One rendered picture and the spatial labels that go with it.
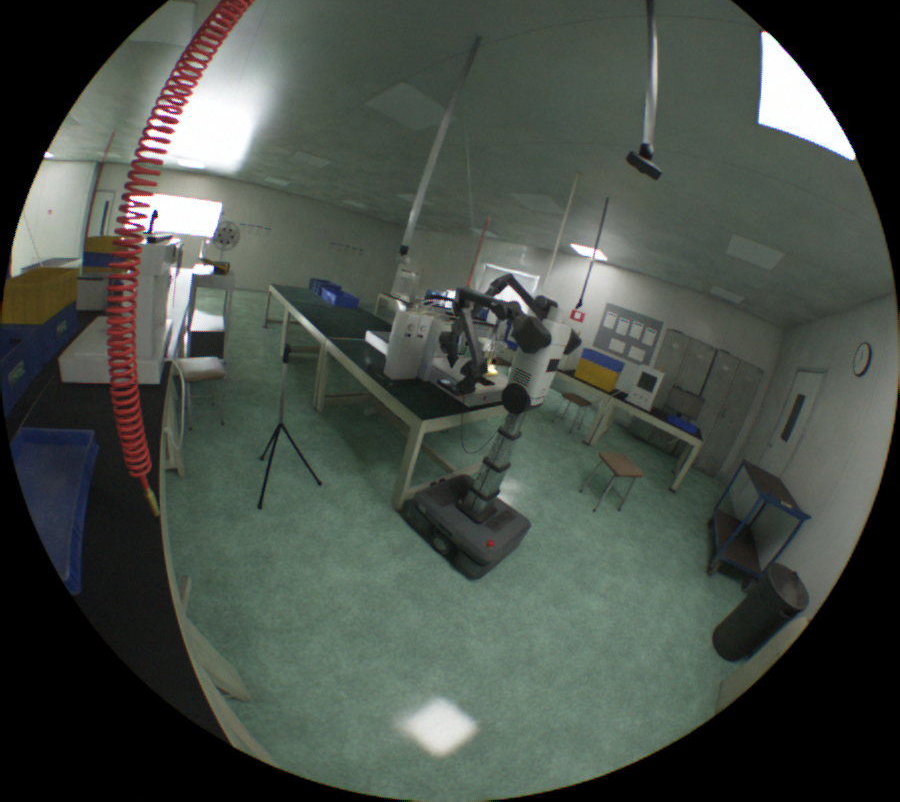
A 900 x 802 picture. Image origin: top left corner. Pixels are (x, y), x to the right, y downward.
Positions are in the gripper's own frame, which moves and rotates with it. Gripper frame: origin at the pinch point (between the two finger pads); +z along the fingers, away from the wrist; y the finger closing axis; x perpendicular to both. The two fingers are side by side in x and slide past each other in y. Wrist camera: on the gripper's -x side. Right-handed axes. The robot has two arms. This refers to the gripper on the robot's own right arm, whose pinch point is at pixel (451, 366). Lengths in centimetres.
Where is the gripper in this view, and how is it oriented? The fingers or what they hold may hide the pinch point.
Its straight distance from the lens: 187.0
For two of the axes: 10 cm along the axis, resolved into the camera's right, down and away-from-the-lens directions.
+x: 6.6, 1.0, -7.4
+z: -1.1, 9.9, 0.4
